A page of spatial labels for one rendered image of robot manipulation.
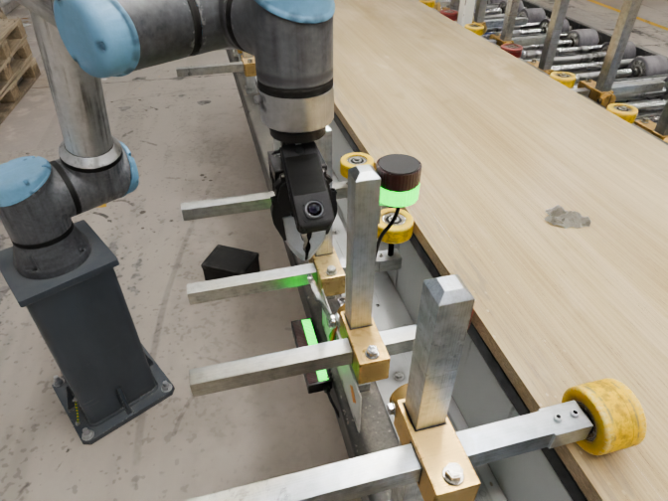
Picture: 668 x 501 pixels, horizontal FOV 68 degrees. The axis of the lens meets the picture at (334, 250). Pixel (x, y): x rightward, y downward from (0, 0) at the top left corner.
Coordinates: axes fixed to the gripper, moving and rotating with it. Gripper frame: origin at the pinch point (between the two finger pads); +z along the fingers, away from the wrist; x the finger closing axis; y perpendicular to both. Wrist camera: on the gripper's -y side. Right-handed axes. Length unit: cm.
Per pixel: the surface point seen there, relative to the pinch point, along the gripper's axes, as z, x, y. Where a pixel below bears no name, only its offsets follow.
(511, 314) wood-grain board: 10.8, -30.7, -9.6
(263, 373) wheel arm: 15.5, 8.7, -7.2
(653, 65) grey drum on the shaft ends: 17, -157, 100
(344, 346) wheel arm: 14.8, -4.4, -5.9
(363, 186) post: -12.7, -7.2, -3.4
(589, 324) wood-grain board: 10.8, -41.3, -14.6
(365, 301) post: 8.2, -8.3, -3.4
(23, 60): 84, 149, 403
